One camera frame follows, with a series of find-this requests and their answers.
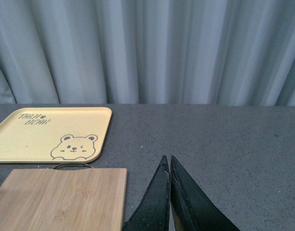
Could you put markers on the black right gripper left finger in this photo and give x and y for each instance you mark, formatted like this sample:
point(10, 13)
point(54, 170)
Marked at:
point(153, 212)

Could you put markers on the yellow bear tray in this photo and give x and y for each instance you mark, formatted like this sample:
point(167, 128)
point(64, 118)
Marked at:
point(54, 135)

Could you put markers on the bamboo cutting board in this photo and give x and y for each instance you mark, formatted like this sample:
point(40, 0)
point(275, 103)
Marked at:
point(89, 199)

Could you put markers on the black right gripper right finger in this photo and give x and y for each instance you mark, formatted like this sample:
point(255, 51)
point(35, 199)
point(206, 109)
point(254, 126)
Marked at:
point(192, 210)

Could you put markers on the grey pleated curtain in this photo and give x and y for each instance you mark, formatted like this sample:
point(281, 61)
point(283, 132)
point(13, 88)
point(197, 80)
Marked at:
point(229, 52)

